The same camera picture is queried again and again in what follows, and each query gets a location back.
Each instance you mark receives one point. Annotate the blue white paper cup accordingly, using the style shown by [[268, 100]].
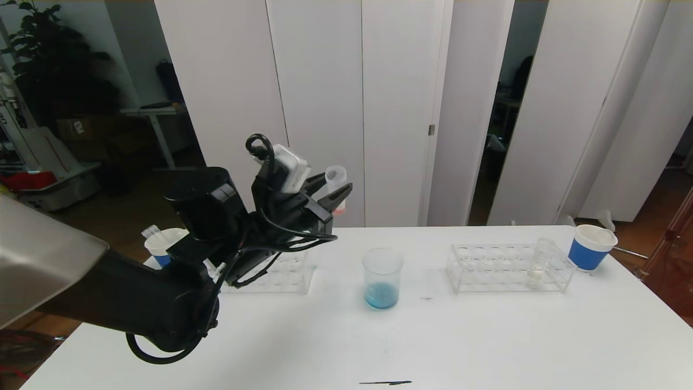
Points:
[[587, 255], [159, 244]]

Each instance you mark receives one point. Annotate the clear plastic beaker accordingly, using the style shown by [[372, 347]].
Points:
[[381, 297]]

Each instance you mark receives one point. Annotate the chrome light stand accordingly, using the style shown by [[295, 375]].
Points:
[[631, 252]]

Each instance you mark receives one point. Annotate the red pigment test tube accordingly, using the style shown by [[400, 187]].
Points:
[[335, 176]]

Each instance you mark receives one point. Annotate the blue pigment test tube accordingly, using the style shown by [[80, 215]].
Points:
[[151, 232]]

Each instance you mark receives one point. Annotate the yellow pigment test tube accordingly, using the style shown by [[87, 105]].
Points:
[[535, 278]]

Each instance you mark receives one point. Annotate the clear acrylic test tube rack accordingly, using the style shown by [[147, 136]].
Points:
[[292, 276], [503, 273]]

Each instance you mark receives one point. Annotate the grey wheeled base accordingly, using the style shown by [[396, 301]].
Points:
[[65, 190]]

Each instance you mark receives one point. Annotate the dark green potted plant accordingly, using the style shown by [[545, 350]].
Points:
[[54, 65]]

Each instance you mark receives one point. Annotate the black bag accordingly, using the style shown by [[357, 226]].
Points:
[[168, 80]]

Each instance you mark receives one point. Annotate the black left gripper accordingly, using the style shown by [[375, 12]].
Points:
[[309, 212]]

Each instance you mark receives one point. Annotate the white slanted board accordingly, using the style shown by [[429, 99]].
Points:
[[48, 150]]

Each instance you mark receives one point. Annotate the white folding partition screen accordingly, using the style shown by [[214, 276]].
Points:
[[325, 108], [649, 135], [563, 108]]

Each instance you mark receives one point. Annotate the white office desk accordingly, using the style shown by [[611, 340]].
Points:
[[156, 110]]

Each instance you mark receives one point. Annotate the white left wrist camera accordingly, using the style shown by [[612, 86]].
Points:
[[289, 165]]

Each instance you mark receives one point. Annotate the brown cardboard box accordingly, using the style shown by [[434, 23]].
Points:
[[81, 129]]

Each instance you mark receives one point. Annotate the red flat case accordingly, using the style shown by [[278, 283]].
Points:
[[27, 180]]

